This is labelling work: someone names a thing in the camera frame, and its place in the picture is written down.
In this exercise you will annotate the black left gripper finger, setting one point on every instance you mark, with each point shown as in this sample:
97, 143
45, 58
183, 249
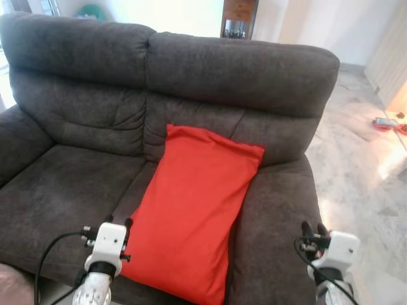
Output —
129, 232
109, 220

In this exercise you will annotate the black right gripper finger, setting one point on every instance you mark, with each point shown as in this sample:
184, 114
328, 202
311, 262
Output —
322, 230
306, 230

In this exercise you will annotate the red pillow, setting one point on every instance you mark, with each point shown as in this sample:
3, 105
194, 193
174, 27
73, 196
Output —
191, 210

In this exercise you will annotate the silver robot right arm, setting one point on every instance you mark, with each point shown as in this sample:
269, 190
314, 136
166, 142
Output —
331, 274

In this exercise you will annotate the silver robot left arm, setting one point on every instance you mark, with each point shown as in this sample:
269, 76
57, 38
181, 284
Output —
92, 292

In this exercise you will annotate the two-seat dark grey sofa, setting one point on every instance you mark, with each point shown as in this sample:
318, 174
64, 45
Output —
76, 178

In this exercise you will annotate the small red bowl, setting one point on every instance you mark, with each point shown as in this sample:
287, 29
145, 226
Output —
402, 129

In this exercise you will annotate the red tray with items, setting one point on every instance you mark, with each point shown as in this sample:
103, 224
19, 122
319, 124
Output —
385, 125

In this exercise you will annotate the white slatted door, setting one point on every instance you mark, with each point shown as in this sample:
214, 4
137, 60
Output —
391, 63

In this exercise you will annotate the teal rounded object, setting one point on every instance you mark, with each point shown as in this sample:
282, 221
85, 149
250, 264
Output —
92, 11

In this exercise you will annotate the brown wooden cabinet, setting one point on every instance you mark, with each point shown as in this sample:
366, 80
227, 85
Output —
238, 13

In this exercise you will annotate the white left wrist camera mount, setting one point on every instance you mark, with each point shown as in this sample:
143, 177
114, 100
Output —
108, 241

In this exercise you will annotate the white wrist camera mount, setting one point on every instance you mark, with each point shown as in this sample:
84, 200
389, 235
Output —
108, 241
343, 248

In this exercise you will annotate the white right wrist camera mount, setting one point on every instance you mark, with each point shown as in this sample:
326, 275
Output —
343, 248

